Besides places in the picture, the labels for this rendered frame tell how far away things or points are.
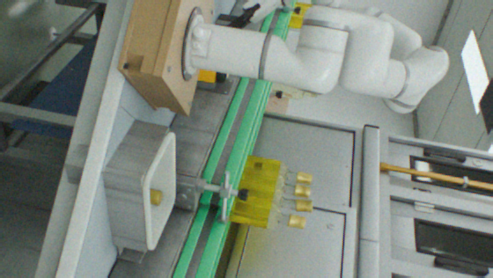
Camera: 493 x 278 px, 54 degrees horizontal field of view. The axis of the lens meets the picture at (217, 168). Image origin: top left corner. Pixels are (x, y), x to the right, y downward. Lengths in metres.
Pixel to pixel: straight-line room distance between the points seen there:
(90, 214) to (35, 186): 0.73
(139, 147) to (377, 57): 0.51
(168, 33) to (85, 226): 0.39
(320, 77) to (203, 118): 0.47
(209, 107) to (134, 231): 0.51
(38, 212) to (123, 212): 0.60
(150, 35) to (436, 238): 1.11
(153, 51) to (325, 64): 0.33
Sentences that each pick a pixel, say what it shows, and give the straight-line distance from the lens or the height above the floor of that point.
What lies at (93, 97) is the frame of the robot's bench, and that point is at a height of 0.68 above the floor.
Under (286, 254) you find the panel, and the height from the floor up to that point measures 1.13.
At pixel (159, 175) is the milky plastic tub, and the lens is 1.12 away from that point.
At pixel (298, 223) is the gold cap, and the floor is 1.14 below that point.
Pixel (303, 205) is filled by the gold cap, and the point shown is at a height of 1.15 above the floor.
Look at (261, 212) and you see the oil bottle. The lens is 1.29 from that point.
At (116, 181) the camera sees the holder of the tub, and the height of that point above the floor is 0.78.
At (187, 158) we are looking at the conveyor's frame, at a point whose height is 0.84.
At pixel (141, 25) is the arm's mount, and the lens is 0.94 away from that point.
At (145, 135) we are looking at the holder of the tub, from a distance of 1.02.
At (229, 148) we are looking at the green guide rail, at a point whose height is 0.93.
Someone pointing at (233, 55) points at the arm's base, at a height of 0.94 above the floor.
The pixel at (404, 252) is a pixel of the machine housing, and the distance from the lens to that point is 1.58.
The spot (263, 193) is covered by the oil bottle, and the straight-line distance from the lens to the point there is 1.34.
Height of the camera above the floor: 1.09
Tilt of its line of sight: 8 degrees down
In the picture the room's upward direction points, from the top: 102 degrees clockwise
